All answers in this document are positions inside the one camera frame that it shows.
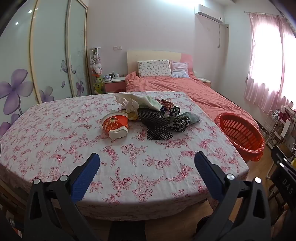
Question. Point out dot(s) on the white wall switch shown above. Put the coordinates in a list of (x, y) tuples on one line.
[(117, 48)]

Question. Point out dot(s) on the red instant noodle cup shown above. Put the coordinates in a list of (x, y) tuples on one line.
[(114, 124)]

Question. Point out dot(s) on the pink floral tablecloth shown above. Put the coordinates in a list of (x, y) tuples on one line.
[(57, 139)]

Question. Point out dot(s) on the cream pink headboard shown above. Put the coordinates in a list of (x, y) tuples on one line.
[(152, 55)]

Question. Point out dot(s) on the small print pillow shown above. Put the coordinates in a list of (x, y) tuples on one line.
[(153, 68)]

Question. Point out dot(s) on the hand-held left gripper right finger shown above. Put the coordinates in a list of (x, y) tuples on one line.
[(208, 176)]

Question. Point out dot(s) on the green white towel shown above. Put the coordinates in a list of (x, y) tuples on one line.
[(152, 102)]

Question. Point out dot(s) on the white plastic bag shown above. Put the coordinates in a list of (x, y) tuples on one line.
[(126, 98)]

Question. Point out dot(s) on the bed with salmon duvet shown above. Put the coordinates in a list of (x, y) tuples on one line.
[(185, 92)]

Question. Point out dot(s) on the black dotted mesh cloth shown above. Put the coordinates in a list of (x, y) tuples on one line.
[(155, 118)]

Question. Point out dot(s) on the yellow plastic container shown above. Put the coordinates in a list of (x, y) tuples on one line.
[(293, 161)]

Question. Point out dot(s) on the pink curtain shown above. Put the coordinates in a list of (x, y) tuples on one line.
[(266, 64)]

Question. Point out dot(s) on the striped pink pillow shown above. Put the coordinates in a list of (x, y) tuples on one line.
[(180, 69)]

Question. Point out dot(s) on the black floral scrunchie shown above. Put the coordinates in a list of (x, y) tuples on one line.
[(180, 121)]

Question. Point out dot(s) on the flower print sliding wardrobe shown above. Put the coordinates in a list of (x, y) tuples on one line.
[(50, 58)]

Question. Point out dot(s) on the plush toy display tube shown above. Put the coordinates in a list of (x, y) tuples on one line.
[(96, 67)]

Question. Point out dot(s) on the orange laundry basket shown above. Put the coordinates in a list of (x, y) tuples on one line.
[(240, 134)]

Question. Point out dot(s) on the pink white nightstand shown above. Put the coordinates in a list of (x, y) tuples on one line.
[(114, 85), (204, 80)]

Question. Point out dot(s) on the white air conditioner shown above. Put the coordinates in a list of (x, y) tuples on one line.
[(208, 12)]

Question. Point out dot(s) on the pale yellow wrapper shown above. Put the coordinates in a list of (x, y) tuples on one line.
[(131, 115)]

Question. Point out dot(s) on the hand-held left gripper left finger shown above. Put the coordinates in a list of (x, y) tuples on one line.
[(85, 176)]

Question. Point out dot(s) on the red checked scrunchie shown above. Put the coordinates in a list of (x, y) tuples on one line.
[(166, 104)]

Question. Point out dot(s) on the grey green cloth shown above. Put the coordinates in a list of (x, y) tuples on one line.
[(190, 117)]

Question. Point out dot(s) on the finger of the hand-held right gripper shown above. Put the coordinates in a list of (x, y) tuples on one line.
[(283, 160)]

